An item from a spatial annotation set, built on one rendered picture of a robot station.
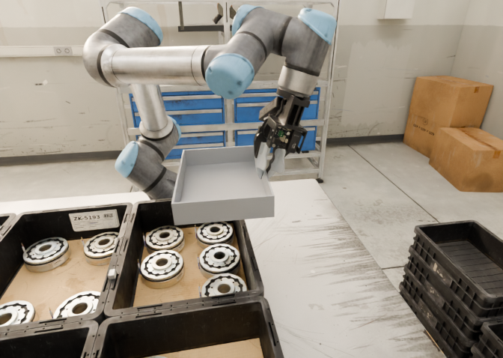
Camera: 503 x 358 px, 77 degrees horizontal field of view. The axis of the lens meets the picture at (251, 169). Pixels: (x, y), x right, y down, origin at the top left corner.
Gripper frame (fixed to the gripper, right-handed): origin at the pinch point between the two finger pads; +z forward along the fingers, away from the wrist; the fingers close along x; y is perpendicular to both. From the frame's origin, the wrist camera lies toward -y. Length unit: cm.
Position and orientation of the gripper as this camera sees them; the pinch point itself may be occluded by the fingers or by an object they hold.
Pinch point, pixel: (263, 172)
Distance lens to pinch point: 75.3
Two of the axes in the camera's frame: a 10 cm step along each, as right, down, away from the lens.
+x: 9.4, 1.7, 3.1
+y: 2.1, 4.3, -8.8
